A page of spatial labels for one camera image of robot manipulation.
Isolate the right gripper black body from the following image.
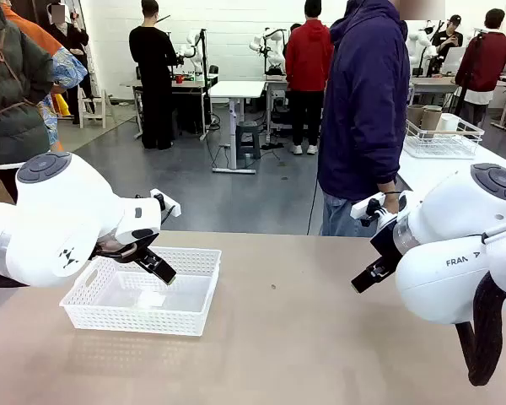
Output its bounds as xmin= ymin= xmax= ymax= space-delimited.
xmin=369 ymin=219 xmax=406 ymax=265

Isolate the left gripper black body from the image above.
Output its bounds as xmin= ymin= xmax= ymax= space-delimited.
xmin=93 ymin=233 xmax=161 ymax=264

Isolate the white perforated plastic basket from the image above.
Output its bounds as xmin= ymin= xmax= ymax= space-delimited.
xmin=59 ymin=246 xmax=223 ymax=338

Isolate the person's right hand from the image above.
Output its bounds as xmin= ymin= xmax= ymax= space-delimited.
xmin=381 ymin=192 xmax=401 ymax=213

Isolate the white side table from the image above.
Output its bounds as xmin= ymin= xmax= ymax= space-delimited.
xmin=394 ymin=143 xmax=506 ymax=203

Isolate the person in purple jacket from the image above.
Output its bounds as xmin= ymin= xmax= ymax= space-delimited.
xmin=317 ymin=0 xmax=411 ymax=237

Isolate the white step ladder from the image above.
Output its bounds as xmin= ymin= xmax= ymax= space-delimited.
xmin=78 ymin=88 xmax=119 ymax=130

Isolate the grey plastic stool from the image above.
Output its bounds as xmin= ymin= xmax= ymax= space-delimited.
xmin=234 ymin=121 xmax=262 ymax=160

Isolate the grey workbench table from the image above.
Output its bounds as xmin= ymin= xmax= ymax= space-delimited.
xmin=120 ymin=74 xmax=220 ymax=141

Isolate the black pole stand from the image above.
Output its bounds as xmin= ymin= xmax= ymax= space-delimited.
xmin=196 ymin=28 xmax=210 ymax=141

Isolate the man in black clothes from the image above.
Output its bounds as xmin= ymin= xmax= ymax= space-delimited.
xmin=128 ymin=0 xmax=178 ymax=151

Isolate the person in orange blue clothes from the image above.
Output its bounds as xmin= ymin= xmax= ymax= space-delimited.
xmin=2 ymin=3 xmax=89 ymax=153

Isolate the white standing desk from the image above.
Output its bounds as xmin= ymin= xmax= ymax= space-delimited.
xmin=208 ymin=79 xmax=266 ymax=175

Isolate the person in green coat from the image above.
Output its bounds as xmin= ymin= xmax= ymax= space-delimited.
xmin=0 ymin=0 xmax=54 ymax=203

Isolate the man in red hoodie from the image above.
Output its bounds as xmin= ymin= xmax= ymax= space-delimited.
xmin=284 ymin=0 xmax=332 ymax=156

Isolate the person in maroon jacket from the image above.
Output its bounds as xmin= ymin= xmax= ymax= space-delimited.
xmin=459 ymin=8 xmax=506 ymax=127

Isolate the person in black cap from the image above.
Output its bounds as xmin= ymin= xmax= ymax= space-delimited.
xmin=430 ymin=14 xmax=464 ymax=60

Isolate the person in black taking photo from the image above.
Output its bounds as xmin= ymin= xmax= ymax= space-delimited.
xmin=46 ymin=3 xmax=96 ymax=126

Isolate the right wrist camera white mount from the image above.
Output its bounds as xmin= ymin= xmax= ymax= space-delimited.
xmin=349 ymin=192 xmax=414 ymax=230

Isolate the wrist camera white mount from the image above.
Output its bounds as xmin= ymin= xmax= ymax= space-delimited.
xmin=349 ymin=192 xmax=414 ymax=230
xmin=150 ymin=188 xmax=181 ymax=219

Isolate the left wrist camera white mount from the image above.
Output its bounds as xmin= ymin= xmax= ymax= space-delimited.
xmin=150 ymin=188 xmax=181 ymax=219

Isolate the white wire dish rack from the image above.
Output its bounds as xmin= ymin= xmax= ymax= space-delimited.
xmin=403 ymin=112 xmax=485 ymax=159

